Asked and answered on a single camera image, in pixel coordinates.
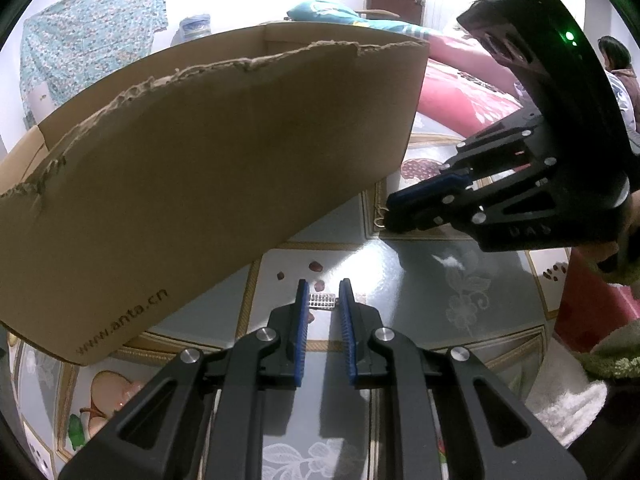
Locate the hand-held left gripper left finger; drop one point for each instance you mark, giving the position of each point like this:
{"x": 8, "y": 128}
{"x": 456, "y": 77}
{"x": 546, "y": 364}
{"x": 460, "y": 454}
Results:
{"x": 300, "y": 330}

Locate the blue water jug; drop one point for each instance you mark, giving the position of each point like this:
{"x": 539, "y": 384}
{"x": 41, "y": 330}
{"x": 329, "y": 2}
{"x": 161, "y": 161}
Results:
{"x": 192, "y": 27}

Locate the red cloth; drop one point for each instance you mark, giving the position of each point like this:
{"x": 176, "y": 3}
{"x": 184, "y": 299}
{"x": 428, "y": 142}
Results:
{"x": 590, "y": 310}

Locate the floral teal wall cloth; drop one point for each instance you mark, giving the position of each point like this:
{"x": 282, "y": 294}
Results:
{"x": 90, "y": 25}

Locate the person's right hand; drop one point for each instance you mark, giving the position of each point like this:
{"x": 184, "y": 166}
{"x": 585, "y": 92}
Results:
{"x": 612, "y": 256}

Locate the brown cardboard box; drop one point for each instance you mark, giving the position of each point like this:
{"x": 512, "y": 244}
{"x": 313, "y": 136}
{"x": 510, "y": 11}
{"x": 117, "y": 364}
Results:
{"x": 200, "y": 160}

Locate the white green fleece garment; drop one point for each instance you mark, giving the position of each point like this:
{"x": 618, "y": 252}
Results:
{"x": 565, "y": 410}

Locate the teal printed pillow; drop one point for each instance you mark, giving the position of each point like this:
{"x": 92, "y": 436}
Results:
{"x": 320, "y": 10}

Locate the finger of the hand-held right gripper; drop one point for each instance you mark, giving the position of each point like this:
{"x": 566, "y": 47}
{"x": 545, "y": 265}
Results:
{"x": 430, "y": 187}
{"x": 440, "y": 212}

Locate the wooden chair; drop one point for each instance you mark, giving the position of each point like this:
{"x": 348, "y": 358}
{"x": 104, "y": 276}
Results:
{"x": 380, "y": 12}

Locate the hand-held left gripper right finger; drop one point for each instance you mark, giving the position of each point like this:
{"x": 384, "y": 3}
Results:
{"x": 347, "y": 330}

